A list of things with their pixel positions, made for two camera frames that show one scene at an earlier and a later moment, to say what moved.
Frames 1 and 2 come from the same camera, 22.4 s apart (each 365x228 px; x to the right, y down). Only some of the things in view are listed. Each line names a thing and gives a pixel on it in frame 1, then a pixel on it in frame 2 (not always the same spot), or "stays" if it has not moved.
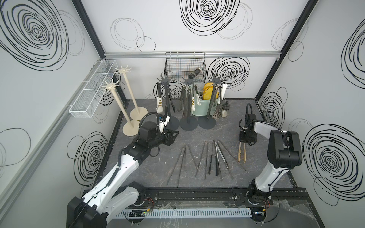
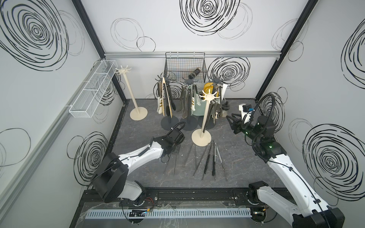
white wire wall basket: x=86 y=104 stays
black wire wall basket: x=178 y=66 stays
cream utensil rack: x=138 y=114 stays
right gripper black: x=242 y=138 → x=235 y=126
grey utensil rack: x=206 y=121 stays
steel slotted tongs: x=189 y=93 stays
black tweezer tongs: x=216 y=159 → x=206 y=163
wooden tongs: x=244 y=153 → x=163 y=84
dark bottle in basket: x=195 y=73 stays
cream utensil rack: x=129 y=129 → x=202 y=137
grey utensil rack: x=190 y=123 stays
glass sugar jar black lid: x=225 y=107 stays
